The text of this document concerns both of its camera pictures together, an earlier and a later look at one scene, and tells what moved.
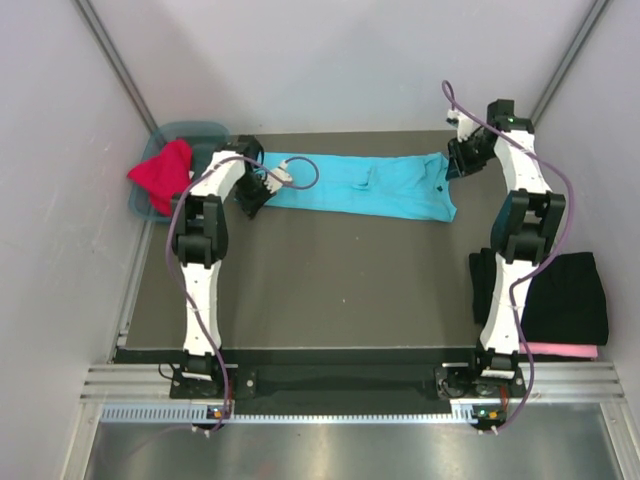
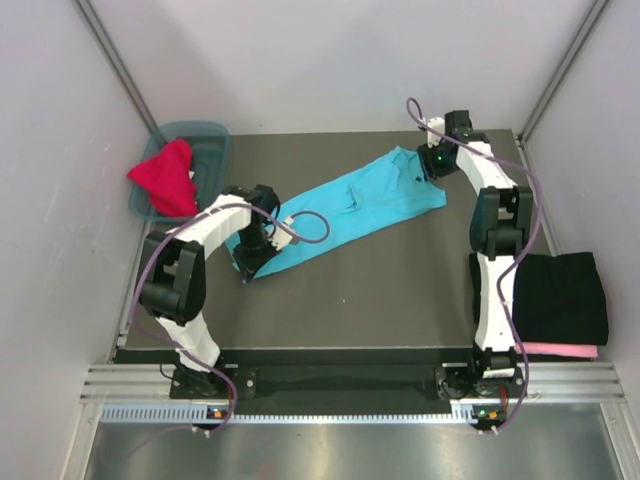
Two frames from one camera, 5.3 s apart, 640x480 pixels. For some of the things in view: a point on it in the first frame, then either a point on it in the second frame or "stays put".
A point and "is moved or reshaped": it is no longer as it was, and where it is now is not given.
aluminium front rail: x=561 y=381 stays put
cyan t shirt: x=408 y=186 is moved or reshaped
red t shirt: x=165 y=175 stays put
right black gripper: x=456 y=166 -> x=425 y=154
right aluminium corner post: x=591 y=23 stays put
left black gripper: x=251 y=207 -> x=249 y=266
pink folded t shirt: x=568 y=349 stays put
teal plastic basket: x=204 y=138 stays put
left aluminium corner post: x=96 y=28 stays put
